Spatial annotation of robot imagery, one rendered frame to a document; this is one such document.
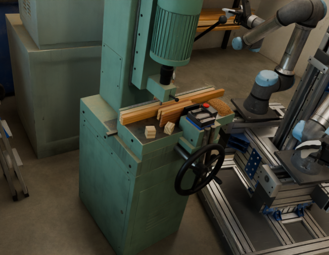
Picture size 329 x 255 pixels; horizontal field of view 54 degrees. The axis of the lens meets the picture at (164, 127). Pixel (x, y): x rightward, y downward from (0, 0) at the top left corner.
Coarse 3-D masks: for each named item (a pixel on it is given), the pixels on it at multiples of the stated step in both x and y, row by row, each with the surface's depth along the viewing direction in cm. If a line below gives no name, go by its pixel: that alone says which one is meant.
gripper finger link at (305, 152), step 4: (316, 140) 100; (300, 144) 98; (304, 144) 97; (308, 144) 98; (312, 144) 98; (316, 144) 98; (320, 144) 98; (296, 148) 97; (300, 148) 97; (304, 148) 98; (308, 148) 98; (312, 148) 98; (316, 148) 98; (304, 152) 100; (308, 152) 100; (312, 152) 101; (304, 156) 101
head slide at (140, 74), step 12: (144, 0) 132; (156, 0) 129; (144, 12) 135; (144, 24) 137; (144, 36) 139; (144, 48) 141; (144, 60) 144; (132, 72) 154; (144, 72) 148; (156, 72) 153; (144, 84) 152
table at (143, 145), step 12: (144, 120) 151; (156, 120) 152; (216, 120) 162; (228, 120) 170; (120, 132) 149; (132, 132) 142; (144, 132) 144; (156, 132) 145; (180, 132) 148; (132, 144) 143; (144, 144) 137; (156, 144) 142; (168, 144) 148; (180, 144) 150
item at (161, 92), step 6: (150, 78) 150; (156, 78) 150; (150, 84) 151; (156, 84) 147; (162, 84) 146; (150, 90) 152; (156, 90) 148; (162, 90) 144; (168, 90) 144; (174, 90) 147; (156, 96) 149; (162, 96) 146; (168, 96) 147; (174, 96) 149; (162, 102) 147
